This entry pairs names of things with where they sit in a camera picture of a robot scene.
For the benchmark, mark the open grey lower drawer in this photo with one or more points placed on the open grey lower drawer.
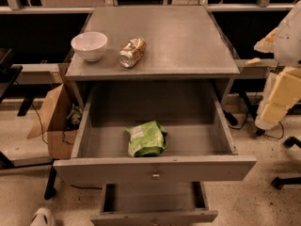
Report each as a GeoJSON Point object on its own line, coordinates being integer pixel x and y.
{"type": "Point", "coordinates": [162, 204]}

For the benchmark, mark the black table leg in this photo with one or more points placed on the black table leg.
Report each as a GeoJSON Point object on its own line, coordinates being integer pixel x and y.
{"type": "Point", "coordinates": [34, 164]}

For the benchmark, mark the open grey drawer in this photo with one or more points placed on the open grey drawer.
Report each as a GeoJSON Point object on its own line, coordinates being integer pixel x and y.
{"type": "Point", "coordinates": [200, 148]}
{"type": "Point", "coordinates": [162, 204]}

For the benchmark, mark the crushed gold soda can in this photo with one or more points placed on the crushed gold soda can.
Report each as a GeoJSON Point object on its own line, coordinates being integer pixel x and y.
{"type": "Point", "coordinates": [132, 52]}

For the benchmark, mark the grey cabinet counter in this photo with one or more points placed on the grey cabinet counter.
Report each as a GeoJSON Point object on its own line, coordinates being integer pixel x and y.
{"type": "Point", "coordinates": [186, 68]}

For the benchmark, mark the white shoe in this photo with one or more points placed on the white shoe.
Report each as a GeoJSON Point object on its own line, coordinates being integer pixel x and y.
{"type": "Point", "coordinates": [43, 217]}

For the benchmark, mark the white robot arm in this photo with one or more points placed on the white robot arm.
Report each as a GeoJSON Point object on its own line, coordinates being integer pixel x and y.
{"type": "Point", "coordinates": [287, 42]}

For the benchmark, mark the brown cardboard box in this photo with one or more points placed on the brown cardboard box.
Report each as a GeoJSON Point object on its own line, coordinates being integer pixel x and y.
{"type": "Point", "coordinates": [54, 119]}

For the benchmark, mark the round metal drawer knob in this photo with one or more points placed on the round metal drawer knob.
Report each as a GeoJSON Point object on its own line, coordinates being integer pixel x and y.
{"type": "Point", "coordinates": [156, 175]}

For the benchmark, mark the open grey top drawer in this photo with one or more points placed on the open grey top drawer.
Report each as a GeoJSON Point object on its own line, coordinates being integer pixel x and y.
{"type": "Point", "coordinates": [200, 148]}

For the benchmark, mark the green rice chip bag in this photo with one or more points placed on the green rice chip bag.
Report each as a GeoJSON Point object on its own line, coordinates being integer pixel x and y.
{"type": "Point", "coordinates": [147, 139]}

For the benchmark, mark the trash in cardboard box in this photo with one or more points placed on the trash in cardboard box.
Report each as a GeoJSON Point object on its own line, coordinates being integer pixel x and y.
{"type": "Point", "coordinates": [74, 117]}

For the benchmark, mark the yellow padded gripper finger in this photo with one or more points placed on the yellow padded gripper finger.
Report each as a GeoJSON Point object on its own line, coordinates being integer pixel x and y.
{"type": "Point", "coordinates": [266, 45]}
{"type": "Point", "coordinates": [281, 92]}

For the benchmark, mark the small foam scrap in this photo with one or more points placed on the small foam scrap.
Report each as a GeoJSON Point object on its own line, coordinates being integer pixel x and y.
{"type": "Point", "coordinates": [254, 60]}

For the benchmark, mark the white ceramic bowl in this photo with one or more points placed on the white ceramic bowl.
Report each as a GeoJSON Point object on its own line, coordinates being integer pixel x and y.
{"type": "Point", "coordinates": [90, 46]}

